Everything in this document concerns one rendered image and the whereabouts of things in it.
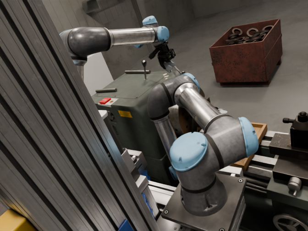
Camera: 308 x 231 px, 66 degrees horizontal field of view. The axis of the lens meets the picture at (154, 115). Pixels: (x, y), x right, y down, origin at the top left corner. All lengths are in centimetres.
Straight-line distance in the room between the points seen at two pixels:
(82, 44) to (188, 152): 61
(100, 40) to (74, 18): 491
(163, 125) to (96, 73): 390
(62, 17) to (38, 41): 521
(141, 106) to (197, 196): 73
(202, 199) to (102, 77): 439
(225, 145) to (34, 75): 51
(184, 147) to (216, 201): 20
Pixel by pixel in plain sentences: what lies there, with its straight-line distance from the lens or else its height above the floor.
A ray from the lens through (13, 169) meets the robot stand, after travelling 51.
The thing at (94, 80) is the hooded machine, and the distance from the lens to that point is 485.
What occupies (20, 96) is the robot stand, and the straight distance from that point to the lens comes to 50.
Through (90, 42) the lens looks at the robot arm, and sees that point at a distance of 101.
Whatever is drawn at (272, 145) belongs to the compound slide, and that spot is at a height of 102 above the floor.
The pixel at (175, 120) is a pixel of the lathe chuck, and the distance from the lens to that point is 136.
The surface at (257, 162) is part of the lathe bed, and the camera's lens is 137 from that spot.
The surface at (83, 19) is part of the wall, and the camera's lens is 606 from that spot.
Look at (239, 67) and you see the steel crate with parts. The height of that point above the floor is 35.
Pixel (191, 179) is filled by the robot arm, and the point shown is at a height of 131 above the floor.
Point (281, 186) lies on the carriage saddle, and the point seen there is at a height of 92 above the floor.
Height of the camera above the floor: 181
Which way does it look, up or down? 28 degrees down
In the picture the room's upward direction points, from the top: 21 degrees counter-clockwise
